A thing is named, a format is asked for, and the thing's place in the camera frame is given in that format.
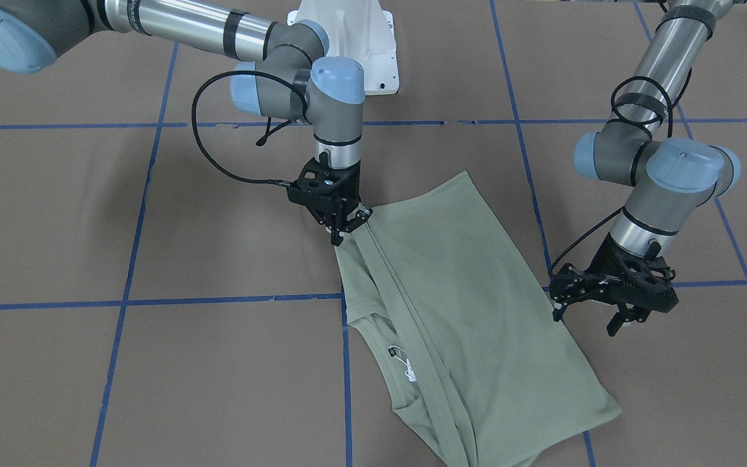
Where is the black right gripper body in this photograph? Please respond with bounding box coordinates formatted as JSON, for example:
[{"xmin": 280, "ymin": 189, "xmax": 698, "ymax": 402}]
[{"xmin": 287, "ymin": 158, "xmax": 364, "ymax": 228}]

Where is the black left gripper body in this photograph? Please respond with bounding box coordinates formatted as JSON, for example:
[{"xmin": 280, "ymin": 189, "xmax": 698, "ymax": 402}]
[{"xmin": 549, "ymin": 235, "xmax": 679, "ymax": 322}]

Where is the olive green long-sleeve shirt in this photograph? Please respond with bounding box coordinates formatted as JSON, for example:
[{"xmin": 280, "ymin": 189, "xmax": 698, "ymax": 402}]
[{"xmin": 335, "ymin": 172, "xmax": 621, "ymax": 466}]

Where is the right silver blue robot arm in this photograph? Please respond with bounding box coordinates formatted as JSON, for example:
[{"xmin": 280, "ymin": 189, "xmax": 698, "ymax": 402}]
[{"xmin": 0, "ymin": 1, "xmax": 372, "ymax": 246}]

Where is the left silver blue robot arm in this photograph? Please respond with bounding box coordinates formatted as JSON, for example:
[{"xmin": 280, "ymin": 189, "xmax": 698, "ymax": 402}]
[{"xmin": 549, "ymin": 1, "xmax": 742, "ymax": 336}]

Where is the white shirt tag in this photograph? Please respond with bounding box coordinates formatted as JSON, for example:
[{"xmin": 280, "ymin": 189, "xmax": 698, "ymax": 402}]
[{"xmin": 386, "ymin": 345, "xmax": 418, "ymax": 383}]

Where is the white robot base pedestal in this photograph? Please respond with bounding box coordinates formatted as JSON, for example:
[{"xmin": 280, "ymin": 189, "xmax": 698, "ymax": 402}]
[{"xmin": 287, "ymin": 1, "xmax": 400, "ymax": 95}]

